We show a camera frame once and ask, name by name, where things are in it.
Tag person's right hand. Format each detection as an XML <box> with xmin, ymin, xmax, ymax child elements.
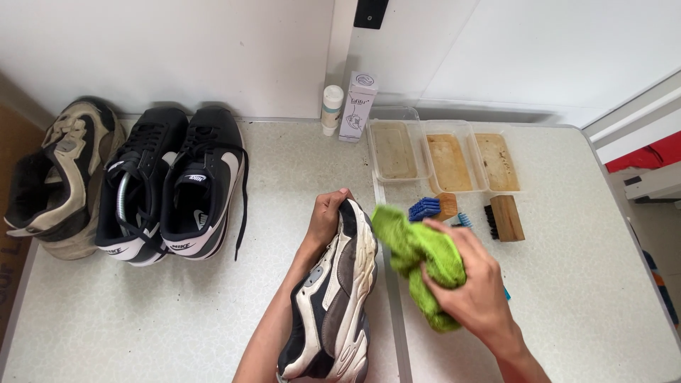
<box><xmin>420</xmin><ymin>217</ymin><xmax>513</xmax><ymax>342</ymax></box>

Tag person's left hand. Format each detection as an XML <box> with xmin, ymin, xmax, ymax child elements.
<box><xmin>306</xmin><ymin>188</ymin><xmax>355</xmax><ymax>251</ymax></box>

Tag grey white chunky sneaker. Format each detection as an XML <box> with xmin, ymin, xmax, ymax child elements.
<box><xmin>276</xmin><ymin>198</ymin><xmax>379</xmax><ymax>383</ymax></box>

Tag green microfibre cloth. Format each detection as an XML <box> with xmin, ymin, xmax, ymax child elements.
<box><xmin>371</xmin><ymin>205</ymin><xmax>467</xmax><ymax>334</ymax></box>

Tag clear tub of grey water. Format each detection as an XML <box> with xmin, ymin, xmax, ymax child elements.
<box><xmin>366</xmin><ymin>119</ymin><xmax>433</xmax><ymax>184</ymax></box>

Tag white cleaner bottle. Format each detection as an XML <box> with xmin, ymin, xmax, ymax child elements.
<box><xmin>321</xmin><ymin>85</ymin><xmax>345</xmax><ymax>137</ymax></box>

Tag white cardboard product box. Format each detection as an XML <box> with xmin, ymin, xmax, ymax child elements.
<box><xmin>338</xmin><ymin>71</ymin><xmax>380</xmax><ymax>144</ymax></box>

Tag empty clear plastic tub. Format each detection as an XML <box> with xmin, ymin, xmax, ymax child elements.
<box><xmin>369</xmin><ymin>106</ymin><xmax>421</xmax><ymax>123</ymax></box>

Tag wooden brush with blue bristles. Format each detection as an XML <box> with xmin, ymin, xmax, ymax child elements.
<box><xmin>408</xmin><ymin>192</ymin><xmax>459</xmax><ymax>223</ymax></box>

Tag clear tub of brown water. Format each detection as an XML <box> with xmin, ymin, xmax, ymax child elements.
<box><xmin>421</xmin><ymin>120</ymin><xmax>486</xmax><ymax>195</ymax></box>
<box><xmin>466</xmin><ymin>123</ymin><xmax>523</xmax><ymax>193</ymax></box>

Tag black white laced sneaker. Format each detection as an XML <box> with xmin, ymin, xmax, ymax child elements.
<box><xmin>160</xmin><ymin>105</ymin><xmax>250</xmax><ymax>262</ymax></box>

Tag blue toothbrush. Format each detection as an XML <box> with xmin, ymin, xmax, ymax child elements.
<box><xmin>451</xmin><ymin>212</ymin><xmax>511</xmax><ymax>302</ymax></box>

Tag wooden brush with black bristles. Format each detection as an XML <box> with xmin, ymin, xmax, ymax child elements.
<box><xmin>483</xmin><ymin>195</ymin><xmax>526</xmax><ymax>243</ymax></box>

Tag black white sneaker with shoe tree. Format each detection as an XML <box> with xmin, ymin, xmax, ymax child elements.
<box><xmin>95</xmin><ymin>107</ymin><xmax>189</xmax><ymax>267</ymax></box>

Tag beige black worn sneaker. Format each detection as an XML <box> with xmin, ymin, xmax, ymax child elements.
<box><xmin>4</xmin><ymin>96</ymin><xmax>126</xmax><ymax>261</ymax></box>

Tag red and white furniture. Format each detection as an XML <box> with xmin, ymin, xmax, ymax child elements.
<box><xmin>582</xmin><ymin>69</ymin><xmax>681</xmax><ymax>205</ymax></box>

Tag black wall plate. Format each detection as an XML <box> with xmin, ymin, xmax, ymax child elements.
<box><xmin>353</xmin><ymin>0</ymin><xmax>389</xmax><ymax>30</ymax></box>

